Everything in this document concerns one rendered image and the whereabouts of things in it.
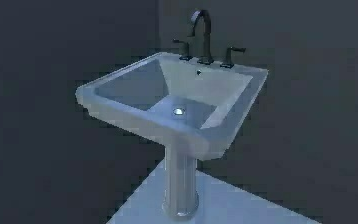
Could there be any white pedestal sink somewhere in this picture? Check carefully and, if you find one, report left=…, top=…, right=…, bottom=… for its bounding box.
left=75, top=51, right=270, bottom=220

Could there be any dark curved faucet spout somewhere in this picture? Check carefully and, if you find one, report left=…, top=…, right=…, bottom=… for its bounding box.
left=187, top=9, right=215, bottom=66

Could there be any dark faucet handle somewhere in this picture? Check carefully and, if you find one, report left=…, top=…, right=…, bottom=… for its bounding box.
left=219, top=46, right=247, bottom=69
left=172, top=38, right=193, bottom=62

